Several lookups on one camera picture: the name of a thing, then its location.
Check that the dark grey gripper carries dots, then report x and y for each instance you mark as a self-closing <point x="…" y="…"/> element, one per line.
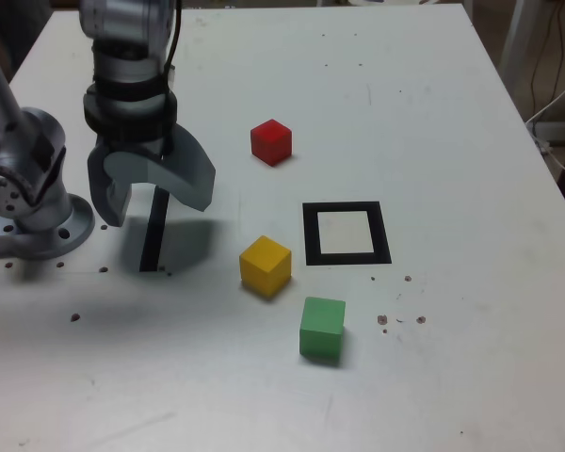
<point x="136" y="141"/>

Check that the red cube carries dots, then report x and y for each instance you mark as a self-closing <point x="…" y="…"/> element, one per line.
<point x="270" y="141"/>

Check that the yellow cube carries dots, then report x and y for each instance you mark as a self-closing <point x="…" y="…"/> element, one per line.
<point x="263" y="266"/>

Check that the green cube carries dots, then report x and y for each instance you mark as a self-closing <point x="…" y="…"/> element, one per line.
<point x="321" y="329"/>

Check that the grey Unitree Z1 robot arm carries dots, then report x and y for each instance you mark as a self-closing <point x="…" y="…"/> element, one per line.
<point x="33" y="141"/>

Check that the black tape square outline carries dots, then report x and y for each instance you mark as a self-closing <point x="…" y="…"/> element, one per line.
<point x="311" y="235"/>

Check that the black tape strip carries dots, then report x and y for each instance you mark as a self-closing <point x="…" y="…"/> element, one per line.
<point x="151" y="235"/>

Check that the white metal post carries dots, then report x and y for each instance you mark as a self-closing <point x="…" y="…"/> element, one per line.
<point x="515" y="47"/>

